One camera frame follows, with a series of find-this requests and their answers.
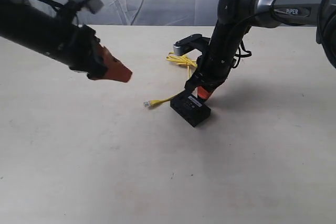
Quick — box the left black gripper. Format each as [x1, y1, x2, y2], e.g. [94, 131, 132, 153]
[57, 25, 132, 83]

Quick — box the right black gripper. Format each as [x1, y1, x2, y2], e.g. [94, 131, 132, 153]
[184, 61, 228, 101]

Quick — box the black network switch box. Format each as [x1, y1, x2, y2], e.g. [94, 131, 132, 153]
[170, 91, 211, 127]

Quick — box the yellow ethernet cable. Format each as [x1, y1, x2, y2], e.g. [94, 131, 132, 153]
[143, 54, 198, 109]

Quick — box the right black silver robot arm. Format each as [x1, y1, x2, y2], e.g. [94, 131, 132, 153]
[185, 0, 335, 100]

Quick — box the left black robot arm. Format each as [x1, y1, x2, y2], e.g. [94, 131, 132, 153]
[1, 0, 132, 83]

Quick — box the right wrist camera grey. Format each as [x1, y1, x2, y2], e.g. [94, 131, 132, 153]
[173, 34, 210, 56]

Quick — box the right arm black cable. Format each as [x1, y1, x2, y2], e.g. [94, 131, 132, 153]
[230, 0, 266, 67]

